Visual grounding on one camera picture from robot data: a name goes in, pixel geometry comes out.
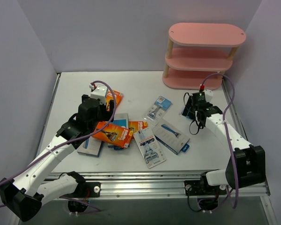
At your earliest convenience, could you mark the white blue Harry's box centre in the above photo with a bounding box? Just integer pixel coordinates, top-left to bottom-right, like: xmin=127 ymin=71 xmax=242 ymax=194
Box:
xmin=111 ymin=113 xmax=129 ymax=128

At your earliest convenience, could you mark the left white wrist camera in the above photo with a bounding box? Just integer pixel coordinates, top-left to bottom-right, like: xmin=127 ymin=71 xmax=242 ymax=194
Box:
xmin=89 ymin=84 xmax=108 ymax=105

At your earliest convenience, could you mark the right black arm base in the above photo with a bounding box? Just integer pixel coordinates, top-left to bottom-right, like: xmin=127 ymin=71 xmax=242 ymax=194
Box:
xmin=184 ymin=180 xmax=227 ymax=213

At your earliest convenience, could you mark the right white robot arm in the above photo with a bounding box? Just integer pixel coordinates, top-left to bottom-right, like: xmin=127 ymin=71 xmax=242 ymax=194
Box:
xmin=183 ymin=91 xmax=266 ymax=194

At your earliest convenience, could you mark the grey Harry's box right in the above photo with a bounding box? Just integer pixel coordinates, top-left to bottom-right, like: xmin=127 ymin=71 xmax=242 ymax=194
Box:
xmin=153 ymin=119 xmax=190 ymax=155

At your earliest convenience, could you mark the orange gillette box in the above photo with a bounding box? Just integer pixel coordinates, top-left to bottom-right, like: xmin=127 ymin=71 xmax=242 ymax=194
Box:
xmin=92 ymin=121 xmax=133 ymax=148
xmin=128 ymin=121 xmax=148 ymax=139
xmin=105 ymin=90 xmax=124 ymax=111

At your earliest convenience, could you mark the grey harry's box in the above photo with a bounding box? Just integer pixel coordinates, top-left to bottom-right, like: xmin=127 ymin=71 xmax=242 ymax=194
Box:
xmin=153 ymin=119 xmax=190 ymax=155
xmin=77 ymin=137 xmax=103 ymax=158

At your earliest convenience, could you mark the pink three-tier shelf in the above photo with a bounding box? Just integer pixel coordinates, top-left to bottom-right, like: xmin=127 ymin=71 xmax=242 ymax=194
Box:
xmin=163 ymin=22 xmax=246 ymax=90

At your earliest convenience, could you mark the white Gillette SkinGuard blister pack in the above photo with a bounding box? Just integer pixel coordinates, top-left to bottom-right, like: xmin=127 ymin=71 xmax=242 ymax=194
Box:
xmin=133 ymin=127 xmax=166 ymax=169

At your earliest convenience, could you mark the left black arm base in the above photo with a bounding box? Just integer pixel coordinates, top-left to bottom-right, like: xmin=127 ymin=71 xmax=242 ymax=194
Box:
xmin=60 ymin=182 xmax=102 ymax=216

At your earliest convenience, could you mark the grey Harry's box left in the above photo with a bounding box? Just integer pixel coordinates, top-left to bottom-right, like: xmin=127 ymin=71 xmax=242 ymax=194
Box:
xmin=77 ymin=137 xmax=103 ymax=158

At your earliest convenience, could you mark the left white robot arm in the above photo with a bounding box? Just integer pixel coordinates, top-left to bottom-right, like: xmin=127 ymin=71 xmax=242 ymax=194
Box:
xmin=0 ymin=95 xmax=116 ymax=222

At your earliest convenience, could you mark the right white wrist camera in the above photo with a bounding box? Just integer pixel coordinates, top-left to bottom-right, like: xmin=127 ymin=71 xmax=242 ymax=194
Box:
xmin=199 ymin=85 xmax=214 ymax=102

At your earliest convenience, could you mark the aluminium rail frame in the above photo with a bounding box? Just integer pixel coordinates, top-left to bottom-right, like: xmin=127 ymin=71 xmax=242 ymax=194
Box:
xmin=30 ymin=71 xmax=274 ymax=225

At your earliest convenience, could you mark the blue razor blister pack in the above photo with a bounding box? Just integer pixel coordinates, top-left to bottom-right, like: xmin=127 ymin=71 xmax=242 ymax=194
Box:
xmin=143 ymin=96 xmax=172 ymax=125

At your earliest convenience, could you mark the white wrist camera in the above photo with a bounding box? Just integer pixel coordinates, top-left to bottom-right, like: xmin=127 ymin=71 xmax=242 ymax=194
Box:
xmin=89 ymin=84 xmax=108 ymax=105
xmin=199 ymin=85 xmax=214 ymax=102

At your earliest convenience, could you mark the orange Gillette box front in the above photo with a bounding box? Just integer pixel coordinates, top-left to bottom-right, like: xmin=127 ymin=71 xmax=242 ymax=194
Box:
xmin=92 ymin=121 xmax=133 ymax=148

